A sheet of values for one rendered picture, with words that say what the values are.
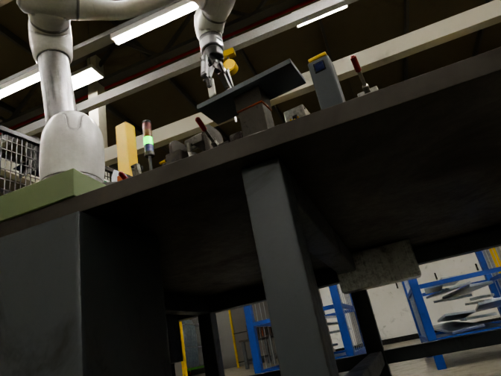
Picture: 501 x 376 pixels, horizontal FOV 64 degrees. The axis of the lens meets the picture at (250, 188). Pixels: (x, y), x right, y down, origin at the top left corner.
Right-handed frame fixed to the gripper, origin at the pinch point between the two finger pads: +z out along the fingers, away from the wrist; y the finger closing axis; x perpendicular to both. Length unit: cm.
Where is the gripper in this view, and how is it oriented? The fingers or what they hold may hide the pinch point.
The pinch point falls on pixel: (221, 95)
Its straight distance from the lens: 149.9
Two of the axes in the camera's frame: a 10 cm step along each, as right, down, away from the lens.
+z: 1.8, 9.1, -3.8
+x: -7.6, 3.7, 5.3
